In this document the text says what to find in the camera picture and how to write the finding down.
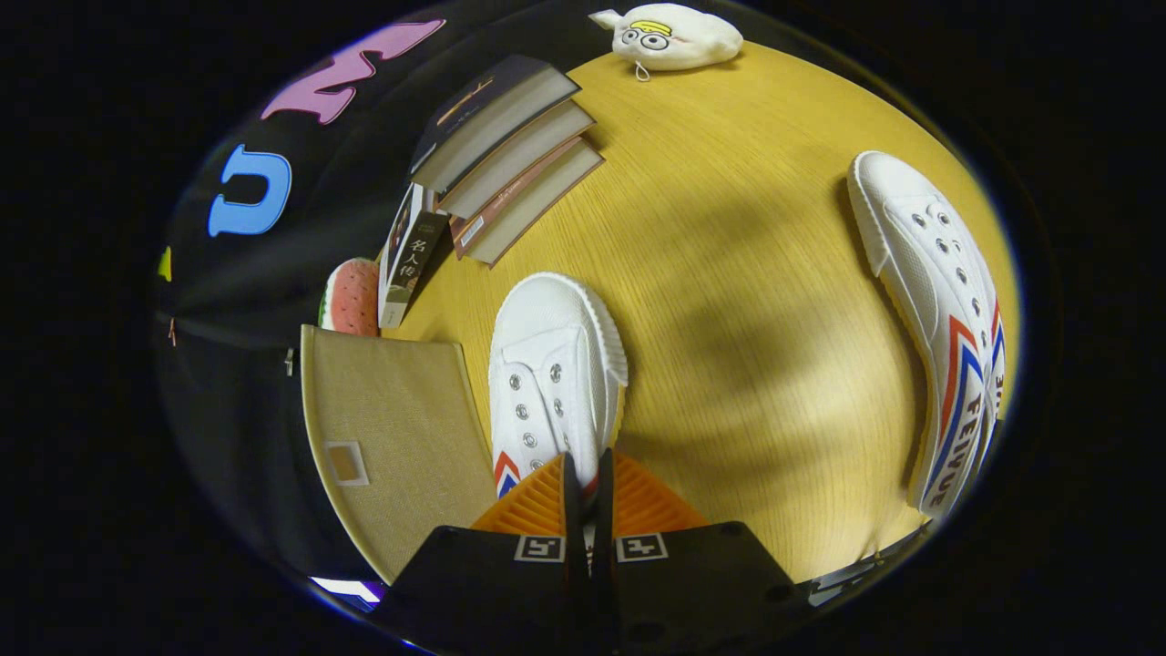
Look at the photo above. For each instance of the beige fabric storage box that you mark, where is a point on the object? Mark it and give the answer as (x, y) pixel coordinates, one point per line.
(401, 428)

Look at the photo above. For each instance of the watermelon slice toy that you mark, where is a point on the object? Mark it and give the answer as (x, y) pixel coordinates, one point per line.
(353, 296)

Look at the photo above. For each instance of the white canvas shoe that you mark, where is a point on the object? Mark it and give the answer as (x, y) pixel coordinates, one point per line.
(556, 364)
(920, 264)

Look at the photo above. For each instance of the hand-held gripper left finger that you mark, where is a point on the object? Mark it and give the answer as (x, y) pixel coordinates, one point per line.
(492, 592)

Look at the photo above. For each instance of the black cover book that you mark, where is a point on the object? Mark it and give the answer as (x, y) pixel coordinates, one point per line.
(474, 100)

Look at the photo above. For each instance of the silver cloth clip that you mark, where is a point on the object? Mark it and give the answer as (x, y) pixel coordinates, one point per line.
(290, 362)

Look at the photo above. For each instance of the computer monitor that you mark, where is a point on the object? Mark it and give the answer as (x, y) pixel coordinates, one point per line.
(351, 590)

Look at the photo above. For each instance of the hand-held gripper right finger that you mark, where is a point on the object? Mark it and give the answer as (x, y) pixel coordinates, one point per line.
(701, 592)

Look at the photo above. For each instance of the brown cover book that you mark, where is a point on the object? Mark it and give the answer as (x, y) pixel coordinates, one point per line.
(528, 150)
(537, 205)

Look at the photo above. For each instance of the white plush toy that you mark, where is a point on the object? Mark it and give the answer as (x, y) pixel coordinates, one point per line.
(679, 41)

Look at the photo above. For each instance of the white portrait cover book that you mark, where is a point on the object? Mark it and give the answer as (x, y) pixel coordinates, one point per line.
(414, 264)

